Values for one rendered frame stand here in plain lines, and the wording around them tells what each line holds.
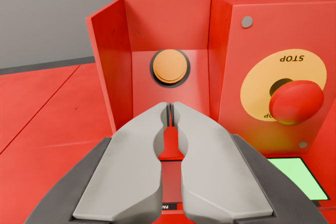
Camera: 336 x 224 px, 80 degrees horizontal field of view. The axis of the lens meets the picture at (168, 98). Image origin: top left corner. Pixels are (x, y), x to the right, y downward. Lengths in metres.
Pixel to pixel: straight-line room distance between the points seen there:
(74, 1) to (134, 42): 0.79
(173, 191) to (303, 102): 0.13
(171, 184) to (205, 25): 0.17
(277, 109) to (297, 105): 0.01
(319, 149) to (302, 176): 0.21
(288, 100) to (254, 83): 0.03
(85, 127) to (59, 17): 0.63
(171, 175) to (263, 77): 0.13
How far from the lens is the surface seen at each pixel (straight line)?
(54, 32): 1.09
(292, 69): 0.20
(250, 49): 0.18
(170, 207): 0.20
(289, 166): 0.25
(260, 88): 0.19
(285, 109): 0.18
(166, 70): 0.23
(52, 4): 1.06
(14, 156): 0.58
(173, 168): 0.22
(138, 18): 0.24
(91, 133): 0.52
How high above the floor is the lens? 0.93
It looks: 57 degrees down
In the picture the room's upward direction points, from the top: 180 degrees clockwise
